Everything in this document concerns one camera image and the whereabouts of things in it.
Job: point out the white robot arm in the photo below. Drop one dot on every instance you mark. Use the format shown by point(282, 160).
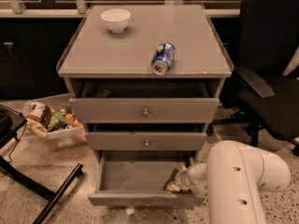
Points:
point(231, 178)

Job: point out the grey top drawer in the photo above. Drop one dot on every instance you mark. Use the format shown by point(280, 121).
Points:
point(145, 101)

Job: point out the dark object in top drawer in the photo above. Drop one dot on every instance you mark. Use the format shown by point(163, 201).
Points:
point(102, 93)

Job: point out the grey middle drawer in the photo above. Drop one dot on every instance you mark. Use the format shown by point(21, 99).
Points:
point(147, 136)

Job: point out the black office chair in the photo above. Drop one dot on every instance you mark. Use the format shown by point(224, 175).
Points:
point(264, 84)

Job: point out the blue soda can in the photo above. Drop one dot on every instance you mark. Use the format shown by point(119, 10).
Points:
point(163, 58)

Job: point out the green snack bag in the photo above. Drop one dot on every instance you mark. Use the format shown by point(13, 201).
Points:
point(57, 121)

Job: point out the black stand with base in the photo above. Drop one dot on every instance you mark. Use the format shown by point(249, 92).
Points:
point(10, 122)

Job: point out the grey drawer cabinet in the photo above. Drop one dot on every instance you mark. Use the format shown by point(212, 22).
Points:
point(96, 53)

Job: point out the white ceramic bowl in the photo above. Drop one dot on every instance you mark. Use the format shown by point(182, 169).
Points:
point(116, 20)

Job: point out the grey bottom drawer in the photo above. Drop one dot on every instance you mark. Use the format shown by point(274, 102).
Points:
point(139, 178)

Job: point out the grey drawer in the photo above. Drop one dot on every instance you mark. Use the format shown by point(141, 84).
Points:
point(145, 101)
point(147, 136)
point(139, 178)

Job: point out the chip bag in bin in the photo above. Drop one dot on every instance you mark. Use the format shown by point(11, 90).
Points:
point(38, 118)

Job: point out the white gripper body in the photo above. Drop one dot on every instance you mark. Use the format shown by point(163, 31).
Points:
point(195, 175)

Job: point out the small white paper scrap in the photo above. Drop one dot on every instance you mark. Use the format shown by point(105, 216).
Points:
point(130, 210)

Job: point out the clear plastic snack bin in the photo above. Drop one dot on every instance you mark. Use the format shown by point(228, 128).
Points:
point(67, 137)

